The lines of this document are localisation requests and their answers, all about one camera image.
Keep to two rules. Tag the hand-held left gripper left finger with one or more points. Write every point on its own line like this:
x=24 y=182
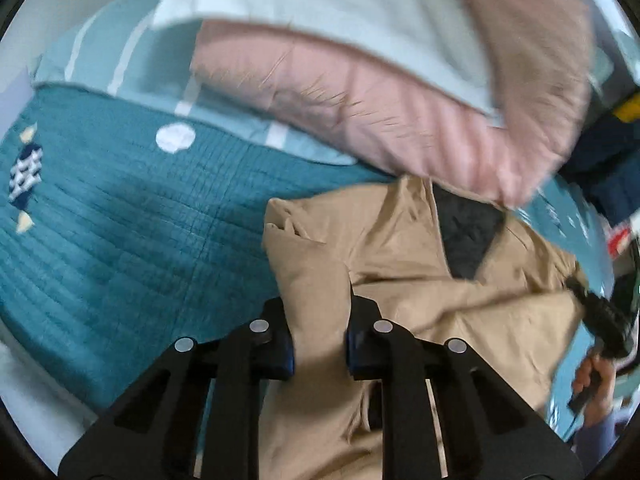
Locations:
x=286 y=357

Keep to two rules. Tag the dark blue garment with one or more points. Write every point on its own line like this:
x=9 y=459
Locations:
x=605 y=160

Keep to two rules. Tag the red and white object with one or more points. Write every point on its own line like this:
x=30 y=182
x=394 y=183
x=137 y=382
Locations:
x=620 y=241

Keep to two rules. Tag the teal quilted blanket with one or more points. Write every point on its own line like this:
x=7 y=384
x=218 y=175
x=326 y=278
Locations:
x=125 y=220

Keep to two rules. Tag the pink and white pillow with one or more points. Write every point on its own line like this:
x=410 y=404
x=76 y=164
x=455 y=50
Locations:
x=400 y=110

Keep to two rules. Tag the light blue printed cloth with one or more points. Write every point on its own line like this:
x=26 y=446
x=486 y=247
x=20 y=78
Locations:
x=560 y=215

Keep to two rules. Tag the light blue striped pillow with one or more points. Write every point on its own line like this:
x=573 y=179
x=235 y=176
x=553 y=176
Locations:
x=150 y=65

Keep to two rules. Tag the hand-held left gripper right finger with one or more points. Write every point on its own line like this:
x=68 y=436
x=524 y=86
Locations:
x=356 y=357

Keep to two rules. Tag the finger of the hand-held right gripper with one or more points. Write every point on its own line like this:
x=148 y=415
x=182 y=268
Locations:
x=576 y=287

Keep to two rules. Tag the person's right hand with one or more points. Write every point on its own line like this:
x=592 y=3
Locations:
x=602 y=390

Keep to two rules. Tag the white bed sheet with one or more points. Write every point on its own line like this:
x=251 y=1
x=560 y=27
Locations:
x=35 y=390

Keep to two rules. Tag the tan coat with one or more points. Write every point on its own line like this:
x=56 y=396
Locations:
x=400 y=270

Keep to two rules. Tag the person's right forearm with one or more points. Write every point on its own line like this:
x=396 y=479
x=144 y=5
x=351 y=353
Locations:
x=602 y=442

